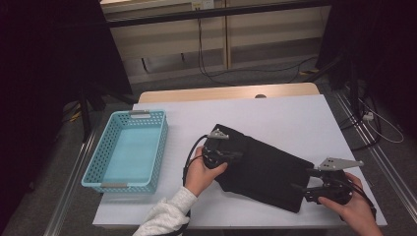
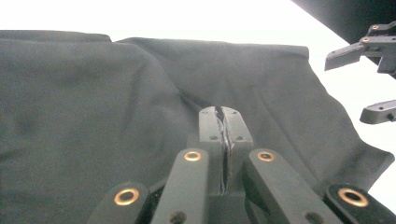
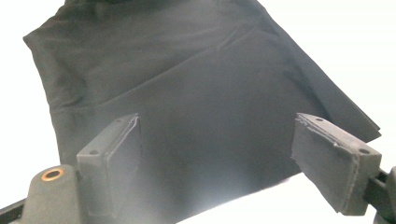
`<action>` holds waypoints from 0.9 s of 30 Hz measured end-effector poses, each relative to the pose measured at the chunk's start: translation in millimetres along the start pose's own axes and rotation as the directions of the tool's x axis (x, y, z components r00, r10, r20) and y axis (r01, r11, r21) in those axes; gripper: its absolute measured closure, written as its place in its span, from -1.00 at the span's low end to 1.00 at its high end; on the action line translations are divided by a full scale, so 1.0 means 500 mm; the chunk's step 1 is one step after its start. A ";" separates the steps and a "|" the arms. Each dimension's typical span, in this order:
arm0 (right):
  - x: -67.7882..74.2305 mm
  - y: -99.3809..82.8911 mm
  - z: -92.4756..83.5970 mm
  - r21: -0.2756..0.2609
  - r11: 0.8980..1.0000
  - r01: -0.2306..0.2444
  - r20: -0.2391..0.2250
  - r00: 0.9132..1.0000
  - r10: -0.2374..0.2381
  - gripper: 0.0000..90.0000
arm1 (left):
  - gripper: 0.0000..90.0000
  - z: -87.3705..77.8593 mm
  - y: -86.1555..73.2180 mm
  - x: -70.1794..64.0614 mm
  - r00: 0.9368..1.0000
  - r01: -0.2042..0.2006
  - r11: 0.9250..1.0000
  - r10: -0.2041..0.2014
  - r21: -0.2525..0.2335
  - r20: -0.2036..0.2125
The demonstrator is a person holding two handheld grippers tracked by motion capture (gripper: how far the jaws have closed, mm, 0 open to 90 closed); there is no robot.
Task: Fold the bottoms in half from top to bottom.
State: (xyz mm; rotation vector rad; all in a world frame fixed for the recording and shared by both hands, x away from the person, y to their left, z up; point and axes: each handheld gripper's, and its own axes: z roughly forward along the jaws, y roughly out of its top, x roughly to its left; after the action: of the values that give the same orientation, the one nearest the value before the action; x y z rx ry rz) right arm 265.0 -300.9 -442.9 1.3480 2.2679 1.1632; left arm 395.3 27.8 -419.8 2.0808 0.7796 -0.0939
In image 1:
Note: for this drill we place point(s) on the person's right hand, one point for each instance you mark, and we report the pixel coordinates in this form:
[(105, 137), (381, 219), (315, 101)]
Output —
[(357, 213)]

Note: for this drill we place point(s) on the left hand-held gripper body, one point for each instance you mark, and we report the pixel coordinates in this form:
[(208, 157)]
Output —
[(217, 134)]

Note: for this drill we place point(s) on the light wooden shelf unit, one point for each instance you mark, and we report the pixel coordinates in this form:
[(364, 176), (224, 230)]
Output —
[(170, 36)]

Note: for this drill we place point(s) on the person's left hand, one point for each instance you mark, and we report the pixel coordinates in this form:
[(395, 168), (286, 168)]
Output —
[(198, 177)]

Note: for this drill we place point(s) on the metal floor rail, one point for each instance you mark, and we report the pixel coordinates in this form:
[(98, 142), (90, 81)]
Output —
[(70, 190), (387, 170)]

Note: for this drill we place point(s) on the dark round table grommet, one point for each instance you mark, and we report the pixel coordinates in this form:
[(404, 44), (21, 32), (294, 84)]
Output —
[(260, 96)]

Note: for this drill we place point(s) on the white table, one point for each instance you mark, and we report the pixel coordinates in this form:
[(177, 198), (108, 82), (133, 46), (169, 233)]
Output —
[(262, 114)]

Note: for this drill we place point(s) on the white power plug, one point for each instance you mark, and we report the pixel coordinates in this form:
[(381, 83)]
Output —
[(368, 116)]

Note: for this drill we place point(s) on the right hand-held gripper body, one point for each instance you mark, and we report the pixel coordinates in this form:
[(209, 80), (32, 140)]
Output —
[(337, 163)]

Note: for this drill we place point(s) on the black curtain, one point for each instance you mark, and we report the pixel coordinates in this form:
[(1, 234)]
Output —
[(387, 39), (49, 49)]

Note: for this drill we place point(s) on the black pants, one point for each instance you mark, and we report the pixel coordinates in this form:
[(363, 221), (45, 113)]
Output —
[(265, 173)]

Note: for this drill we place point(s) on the white wall socket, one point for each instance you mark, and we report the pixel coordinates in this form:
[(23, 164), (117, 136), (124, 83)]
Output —
[(202, 4)]

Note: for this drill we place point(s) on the light blue plastic basket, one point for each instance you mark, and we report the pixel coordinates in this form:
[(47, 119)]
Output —
[(131, 154)]

